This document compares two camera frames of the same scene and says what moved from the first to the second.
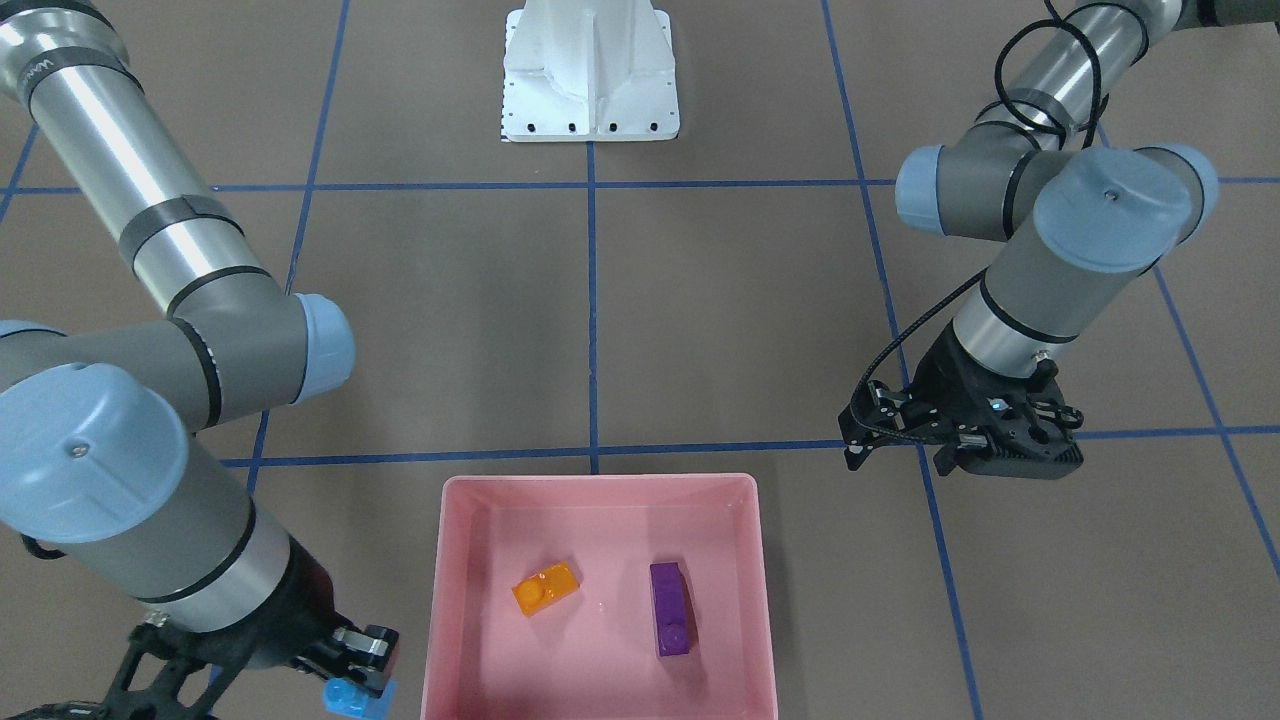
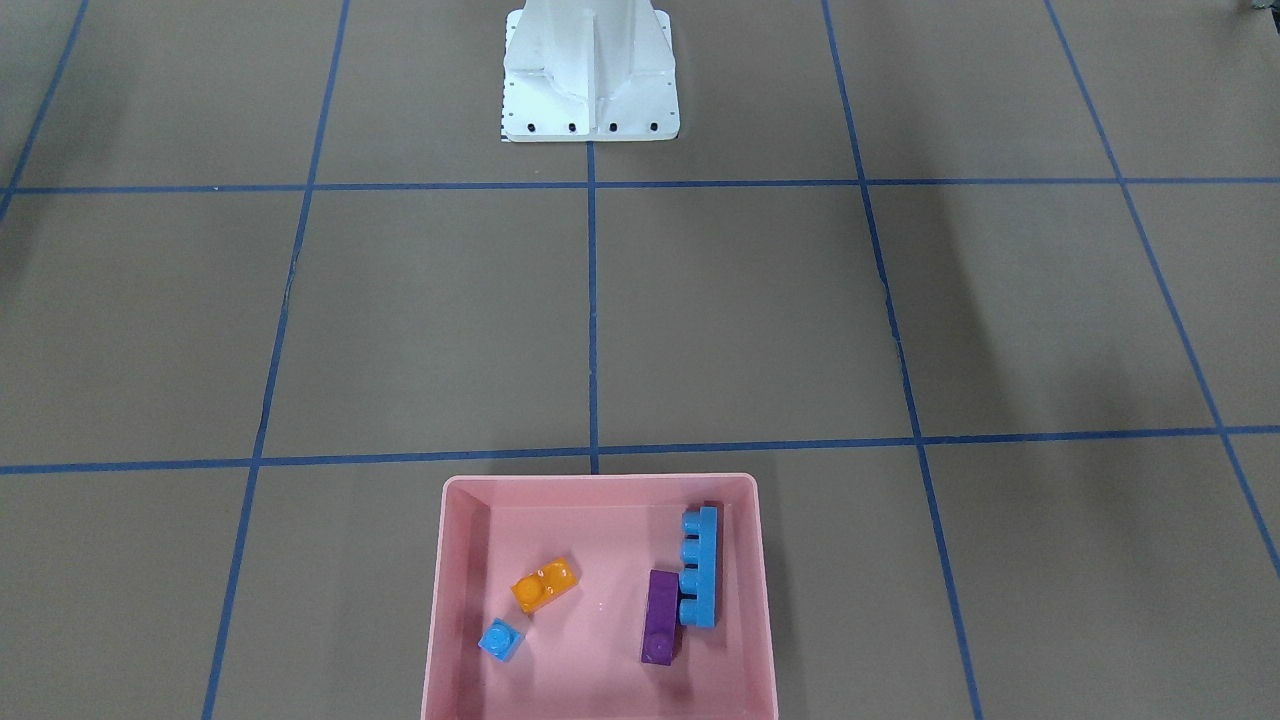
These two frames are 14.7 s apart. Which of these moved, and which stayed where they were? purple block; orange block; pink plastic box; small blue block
Moved: purple block; small blue block
Stayed: orange block; pink plastic box
